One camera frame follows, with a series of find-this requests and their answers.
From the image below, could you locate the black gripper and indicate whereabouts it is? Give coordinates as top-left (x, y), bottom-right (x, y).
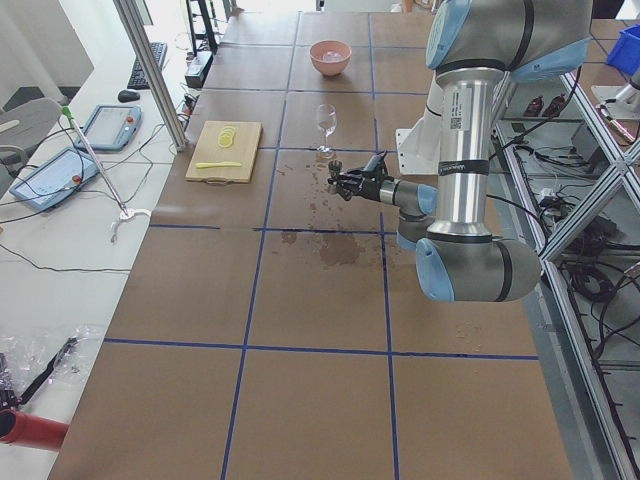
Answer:
top-left (333, 169), bottom-right (395, 201)

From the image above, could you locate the steel double jigger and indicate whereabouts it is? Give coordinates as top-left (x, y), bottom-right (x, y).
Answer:
top-left (327, 159), bottom-right (342, 195)

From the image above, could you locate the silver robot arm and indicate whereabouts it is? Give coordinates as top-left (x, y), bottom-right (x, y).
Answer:
top-left (328, 1), bottom-right (592, 302)

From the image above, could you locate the clear wine glass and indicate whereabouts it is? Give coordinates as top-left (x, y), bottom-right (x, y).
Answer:
top-left (316, 104), bottom-right (337, 159)

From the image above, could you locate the pink bowl of ice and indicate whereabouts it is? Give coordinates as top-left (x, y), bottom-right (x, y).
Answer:
top-left (309, 40), bottom-right (352, 77)

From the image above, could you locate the yellow plastic knife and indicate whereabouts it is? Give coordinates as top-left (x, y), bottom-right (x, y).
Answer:
top-left (195, 161), bottom-right (243, 169)

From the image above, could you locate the lemon slice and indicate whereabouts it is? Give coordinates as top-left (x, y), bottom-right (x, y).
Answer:
top-left (217, 135), bottom-right (234, 149)

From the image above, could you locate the bamboo cutting board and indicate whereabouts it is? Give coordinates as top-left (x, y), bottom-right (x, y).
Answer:
top-left (185, 121), bottom-right (262, 183)

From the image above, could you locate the grabber stick with claw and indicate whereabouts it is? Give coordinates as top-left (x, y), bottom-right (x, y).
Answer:
top-left (61, 106), bottom-right (151, 244)

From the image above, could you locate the black keyboard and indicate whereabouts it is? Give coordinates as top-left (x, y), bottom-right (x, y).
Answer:
top-left (126, 42), bottom-right (169, 91)

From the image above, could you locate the black computer mouse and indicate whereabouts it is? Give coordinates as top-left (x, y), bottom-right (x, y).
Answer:
top-left (117, 89), bottom-right (140, 103)

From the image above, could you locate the blue teach pendant far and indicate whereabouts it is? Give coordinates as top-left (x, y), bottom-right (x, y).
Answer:
top-left (82, 105), bottom-right (142, 152)

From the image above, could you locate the blue teach pendant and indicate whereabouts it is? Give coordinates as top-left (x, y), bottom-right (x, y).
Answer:
top-left (82, 105), bottom-right (142, 152)
top-left (9, 147), bottom-right (98, 212)

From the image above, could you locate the blue teach pendant near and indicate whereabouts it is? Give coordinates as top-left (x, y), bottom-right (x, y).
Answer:
top-left (9, 147), bottom-right (98, 212)

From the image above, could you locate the blue storage bin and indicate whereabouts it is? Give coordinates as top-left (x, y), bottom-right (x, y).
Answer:
top-left (606, 24), bottom-right (640, 75)

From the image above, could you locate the grey office chair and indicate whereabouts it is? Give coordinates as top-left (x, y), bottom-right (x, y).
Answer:
top-left (1, 98), bottom-right (62, 178)

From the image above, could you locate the clear plastic bag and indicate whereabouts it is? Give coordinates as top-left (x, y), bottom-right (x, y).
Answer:
top-left (1, 324), bottom-right (106, 407)

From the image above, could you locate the red cylinder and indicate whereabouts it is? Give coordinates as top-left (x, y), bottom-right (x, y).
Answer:
top-left (1, 409), bottom-right (69, 451)

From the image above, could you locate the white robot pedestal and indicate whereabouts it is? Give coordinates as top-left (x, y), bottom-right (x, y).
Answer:
top-left (395, 74), bottom-right (474, 177)

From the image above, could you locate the aluminium frame post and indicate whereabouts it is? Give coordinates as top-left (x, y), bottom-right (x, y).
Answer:
top-left (113, 0), bottom-right (187, 152)

